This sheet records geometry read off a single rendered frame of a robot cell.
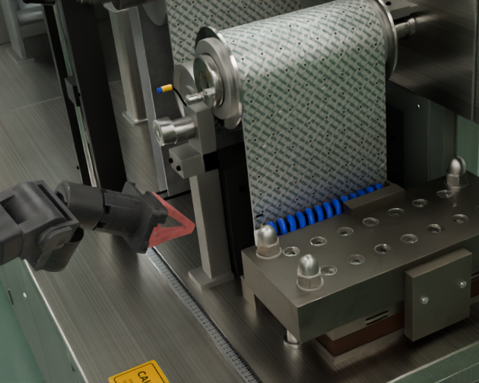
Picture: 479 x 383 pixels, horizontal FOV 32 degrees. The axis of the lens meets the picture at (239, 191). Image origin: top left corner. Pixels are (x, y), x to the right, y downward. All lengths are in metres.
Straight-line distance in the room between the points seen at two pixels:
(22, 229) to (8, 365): 1.78
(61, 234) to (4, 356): 1.80
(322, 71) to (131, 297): 0.47
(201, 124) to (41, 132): 0.84
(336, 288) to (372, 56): 0.35
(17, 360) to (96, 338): 1.49
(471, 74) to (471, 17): 0.08
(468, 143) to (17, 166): 0.94
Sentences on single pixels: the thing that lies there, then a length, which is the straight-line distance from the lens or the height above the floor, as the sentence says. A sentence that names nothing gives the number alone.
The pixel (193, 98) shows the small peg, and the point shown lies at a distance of 1.16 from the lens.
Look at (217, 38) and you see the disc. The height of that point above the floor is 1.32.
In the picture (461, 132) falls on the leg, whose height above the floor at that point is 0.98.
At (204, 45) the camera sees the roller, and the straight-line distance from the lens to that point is 1.17.
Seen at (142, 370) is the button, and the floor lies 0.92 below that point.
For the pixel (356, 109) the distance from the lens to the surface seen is 1.24.
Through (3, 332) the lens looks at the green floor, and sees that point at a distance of 2.90.
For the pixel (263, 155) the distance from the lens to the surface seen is 1.18.
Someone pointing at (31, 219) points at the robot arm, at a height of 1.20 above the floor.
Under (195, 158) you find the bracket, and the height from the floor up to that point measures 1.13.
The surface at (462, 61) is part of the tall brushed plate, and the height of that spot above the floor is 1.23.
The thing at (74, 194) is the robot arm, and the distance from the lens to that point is 1.07.
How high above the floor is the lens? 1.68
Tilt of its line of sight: 29 degrees down
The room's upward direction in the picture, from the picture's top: 7 degrees counter-clockwise
